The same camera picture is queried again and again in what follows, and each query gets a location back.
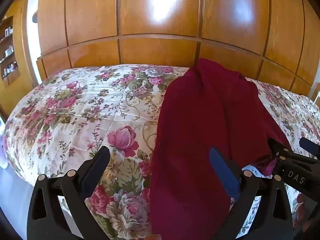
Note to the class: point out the floral bedspread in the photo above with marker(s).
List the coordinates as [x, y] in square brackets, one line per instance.
[75, 120]

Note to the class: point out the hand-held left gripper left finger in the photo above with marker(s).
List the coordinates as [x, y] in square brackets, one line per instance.
[93, 173]

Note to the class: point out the dark red garment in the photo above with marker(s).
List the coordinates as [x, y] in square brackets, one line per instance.
[200, 130]

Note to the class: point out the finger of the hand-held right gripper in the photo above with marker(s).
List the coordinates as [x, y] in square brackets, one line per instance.
[278, 148]
[310, 146]

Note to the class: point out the person's right hand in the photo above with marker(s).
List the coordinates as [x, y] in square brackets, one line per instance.
[305, 210]

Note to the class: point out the wooden shelf unit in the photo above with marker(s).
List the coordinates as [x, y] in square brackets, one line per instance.
[8, 52]

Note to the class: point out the lilac cloth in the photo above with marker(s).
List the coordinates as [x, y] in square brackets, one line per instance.
[2, 152]

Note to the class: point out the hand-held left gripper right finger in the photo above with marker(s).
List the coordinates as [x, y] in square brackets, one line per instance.
[225, 175]

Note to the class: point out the row of small bottles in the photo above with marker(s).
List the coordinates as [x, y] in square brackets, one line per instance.
[9, 50]

